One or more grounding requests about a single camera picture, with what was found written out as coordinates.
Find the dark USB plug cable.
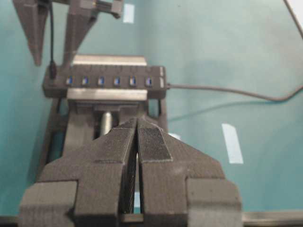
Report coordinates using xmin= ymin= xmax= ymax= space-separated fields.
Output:
xmin=46 ymin=0 xmax=57 ymax=80

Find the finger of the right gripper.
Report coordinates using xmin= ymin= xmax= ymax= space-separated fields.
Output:
xmin=13 ymin=0 xmax=49 ymax=66
xmin=62 ymin=0 xmax=123 ymax=66

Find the black bench vise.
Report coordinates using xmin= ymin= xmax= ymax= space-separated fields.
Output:
xmin=38 ymin=54 xmax=168 ymax=170

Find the black multiport USB hub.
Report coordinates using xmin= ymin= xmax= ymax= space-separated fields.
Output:
xmin=42 ymin=64 xmax=167 ymax=99

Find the blue tape bottom centre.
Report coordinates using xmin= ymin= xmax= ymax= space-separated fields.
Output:
xmin=222 ymin=123 xmax=244 ymax=165

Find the grey hub power cable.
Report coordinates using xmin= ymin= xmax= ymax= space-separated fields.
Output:
xmin=165 ymin=82 xmax=303 ymax=103

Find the blue tape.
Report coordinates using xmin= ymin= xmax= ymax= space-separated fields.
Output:
xmin=222 ymin=123 xmax=244 ymax=165
xmin=123 ymin=3 xmax=135 ymax=24

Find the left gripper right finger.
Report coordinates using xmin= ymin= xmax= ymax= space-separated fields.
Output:
xmin=137 ymin=119 xmax=243 ymax=227

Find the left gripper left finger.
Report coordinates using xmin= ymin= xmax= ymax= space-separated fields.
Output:
xmin=18 ymin=118 xmax=137 ymax=227

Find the thin black camera cable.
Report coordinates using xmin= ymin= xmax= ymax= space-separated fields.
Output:
xmin=283 ymin=0 xmax=303 ymax=38

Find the blue tape right side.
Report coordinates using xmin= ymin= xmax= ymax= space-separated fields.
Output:
xmin=123 ymin=3 xmax=135 ymax=24

